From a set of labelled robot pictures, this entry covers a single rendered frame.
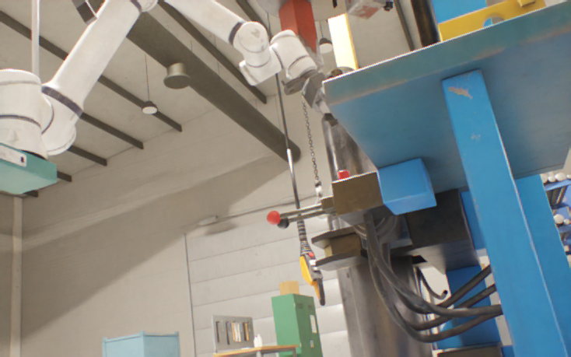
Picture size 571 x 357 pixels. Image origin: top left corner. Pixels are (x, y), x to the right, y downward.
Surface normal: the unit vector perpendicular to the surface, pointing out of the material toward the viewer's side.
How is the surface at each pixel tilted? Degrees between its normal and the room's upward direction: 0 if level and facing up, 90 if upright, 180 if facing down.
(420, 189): 90
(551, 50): 180
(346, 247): 90
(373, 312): 90
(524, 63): 180
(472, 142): 90
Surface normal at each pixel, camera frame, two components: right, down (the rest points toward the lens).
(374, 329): -0.69, -0.14
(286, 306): -0.40, -0.24
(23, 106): 0.70, -0.31
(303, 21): 0.54, -0.33
